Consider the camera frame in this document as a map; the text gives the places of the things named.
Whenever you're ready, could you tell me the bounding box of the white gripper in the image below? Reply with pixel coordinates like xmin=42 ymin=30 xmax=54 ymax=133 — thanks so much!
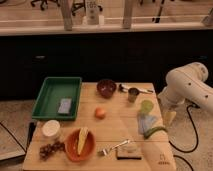
xmin=157 ymin=87 xmax=185 ymax=126

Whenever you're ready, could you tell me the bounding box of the orange apple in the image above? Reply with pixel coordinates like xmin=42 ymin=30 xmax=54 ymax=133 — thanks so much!
xmin=95 ymin=108 xmax=106 ymax=119

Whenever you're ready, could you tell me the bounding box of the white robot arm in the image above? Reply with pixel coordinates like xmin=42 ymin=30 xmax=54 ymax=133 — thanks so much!
xmin=158 ymin=62 xmax=213 ymax=126

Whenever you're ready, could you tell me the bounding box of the green plastic cup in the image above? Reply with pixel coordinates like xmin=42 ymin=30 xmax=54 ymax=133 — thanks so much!
xmin=141 ymin=100 xmax=154 ymax=114

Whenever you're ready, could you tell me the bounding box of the metal measuring cup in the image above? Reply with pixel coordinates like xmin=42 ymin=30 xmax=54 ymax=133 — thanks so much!
xmin=128 ymin=87 xmax=139 ymax=103

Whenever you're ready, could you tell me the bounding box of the white paper cup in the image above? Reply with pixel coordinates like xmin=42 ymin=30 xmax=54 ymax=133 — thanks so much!
xmin=42 ymin=120 xmax=60 ymax=139

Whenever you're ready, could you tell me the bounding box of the green pepper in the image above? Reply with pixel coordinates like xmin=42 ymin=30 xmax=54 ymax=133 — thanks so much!
xmin=143 ymin=126 xmax=167 ymax=139

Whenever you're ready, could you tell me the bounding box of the dark red bowl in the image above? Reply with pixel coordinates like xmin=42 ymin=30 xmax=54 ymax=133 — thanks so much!
xmin=97 ymin=79 xmax=117 ymax=98

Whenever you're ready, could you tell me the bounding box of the silver fork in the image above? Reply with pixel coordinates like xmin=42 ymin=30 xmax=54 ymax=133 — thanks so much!
xmin=97 ymin=139 xmax=131 ymax=156

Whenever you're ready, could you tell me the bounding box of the yellow corn cob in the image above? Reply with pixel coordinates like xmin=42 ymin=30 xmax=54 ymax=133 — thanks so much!
xmin=77 ymin=127 xmax=88 ymax=154

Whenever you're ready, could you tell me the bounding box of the orange bowl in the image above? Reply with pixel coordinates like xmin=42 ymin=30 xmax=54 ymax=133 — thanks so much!
xmin=65 ymin=129 xmax=96 ymax=162

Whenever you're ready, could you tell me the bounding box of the grey blue sponge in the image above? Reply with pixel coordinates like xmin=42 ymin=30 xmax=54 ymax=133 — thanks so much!
xmin=58 ymin=98 xmax=72 ymax=114

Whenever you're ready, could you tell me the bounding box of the green plastic tray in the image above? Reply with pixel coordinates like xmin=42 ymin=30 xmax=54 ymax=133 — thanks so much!
xmin=32 ymin=77 xmax=82 ymax=121

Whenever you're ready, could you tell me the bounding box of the bunch of dark grapes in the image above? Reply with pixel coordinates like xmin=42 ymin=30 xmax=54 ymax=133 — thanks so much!
xmin=39 ymin=141 xmax=65 ymax=160

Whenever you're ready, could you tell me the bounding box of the black cable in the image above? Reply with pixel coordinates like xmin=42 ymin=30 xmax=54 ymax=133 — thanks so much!
xmin=168 ymin=104 xmax=200 ymax=171

